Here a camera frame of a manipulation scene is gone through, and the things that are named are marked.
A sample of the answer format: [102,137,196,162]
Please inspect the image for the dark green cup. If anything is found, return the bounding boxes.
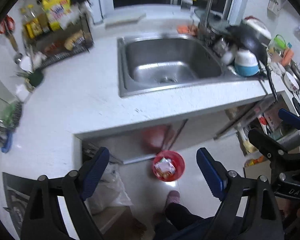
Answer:
[27,69,44,88]

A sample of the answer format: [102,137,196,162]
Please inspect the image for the black wire rack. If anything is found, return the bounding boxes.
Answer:
[24,14,94,69]

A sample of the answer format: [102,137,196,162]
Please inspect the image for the red handled scissors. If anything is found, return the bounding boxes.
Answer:
[0,15,19,52]

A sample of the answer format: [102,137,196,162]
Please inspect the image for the yellow box on rack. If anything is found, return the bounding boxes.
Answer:
[42,0,71,31]

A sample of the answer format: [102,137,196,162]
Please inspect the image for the chrome faucet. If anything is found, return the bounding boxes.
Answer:
[181,0,213,36]

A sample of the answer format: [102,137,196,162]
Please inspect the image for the stainless steel sink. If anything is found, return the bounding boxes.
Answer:
[117,33,261,98]

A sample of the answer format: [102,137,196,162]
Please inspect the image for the person's dark trouser leg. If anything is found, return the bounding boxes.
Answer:
[153,203,213,239]

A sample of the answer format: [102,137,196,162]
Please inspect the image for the white plastic bag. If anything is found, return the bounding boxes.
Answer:
[88,163,133,215]

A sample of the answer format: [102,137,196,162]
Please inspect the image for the blue white bowl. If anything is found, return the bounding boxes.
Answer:
[234,49,259,77]

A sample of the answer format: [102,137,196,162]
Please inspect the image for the pink slipper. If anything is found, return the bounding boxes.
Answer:
[165,190,180,208]

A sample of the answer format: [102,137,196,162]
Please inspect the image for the orange shrimp pile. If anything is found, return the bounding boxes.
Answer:
[177,25,198,36]

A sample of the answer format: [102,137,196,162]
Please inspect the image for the black wok pan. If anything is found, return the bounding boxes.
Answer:
[226,25,278,102]

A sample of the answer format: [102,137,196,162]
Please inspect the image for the red trash bin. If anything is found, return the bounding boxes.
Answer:
[152,150,185,182]

